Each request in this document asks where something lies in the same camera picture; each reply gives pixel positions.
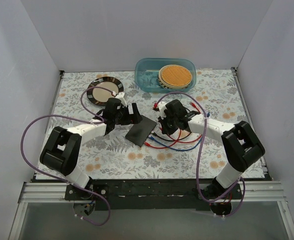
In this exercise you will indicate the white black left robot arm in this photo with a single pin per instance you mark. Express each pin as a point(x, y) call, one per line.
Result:
point(61, 150)

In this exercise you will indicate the teal transparent plastic container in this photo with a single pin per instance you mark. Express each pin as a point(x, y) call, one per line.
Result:
point(147, 69)

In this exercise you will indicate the striped bowl in container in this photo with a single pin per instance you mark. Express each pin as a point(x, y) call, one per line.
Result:
point(169, 86)

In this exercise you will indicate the floral patterned table mat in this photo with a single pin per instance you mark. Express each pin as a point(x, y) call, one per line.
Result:
point(114, 157)

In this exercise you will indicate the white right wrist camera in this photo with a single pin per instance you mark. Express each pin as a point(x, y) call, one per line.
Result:
point(160, 107)

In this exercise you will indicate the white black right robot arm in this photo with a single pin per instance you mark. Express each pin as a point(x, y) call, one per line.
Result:
point(241, 144)

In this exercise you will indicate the black network switch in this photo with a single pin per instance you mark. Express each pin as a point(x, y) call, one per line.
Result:
point(139, 133)

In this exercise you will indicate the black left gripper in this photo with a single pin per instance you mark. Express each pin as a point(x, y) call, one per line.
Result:
point(130, 115)

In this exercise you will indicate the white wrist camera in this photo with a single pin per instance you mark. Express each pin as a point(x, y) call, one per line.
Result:
point(121, 97)
point(160, 107)

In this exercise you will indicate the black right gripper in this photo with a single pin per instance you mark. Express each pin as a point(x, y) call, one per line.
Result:
point(167, 124)

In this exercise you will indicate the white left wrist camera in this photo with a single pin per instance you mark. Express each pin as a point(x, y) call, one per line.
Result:
point(121, 97)

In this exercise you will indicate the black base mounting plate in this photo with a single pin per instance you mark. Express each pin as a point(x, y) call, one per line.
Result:
point(134, 194)

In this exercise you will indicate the orange woven round coaster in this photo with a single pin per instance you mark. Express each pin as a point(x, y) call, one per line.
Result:
point(176, 75)

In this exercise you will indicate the dark rimmed beige plate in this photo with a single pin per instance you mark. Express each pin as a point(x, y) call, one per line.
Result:
point(99, 95)

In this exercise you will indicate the aluminium frame rail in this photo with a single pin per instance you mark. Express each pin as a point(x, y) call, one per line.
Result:
point(43, 192)

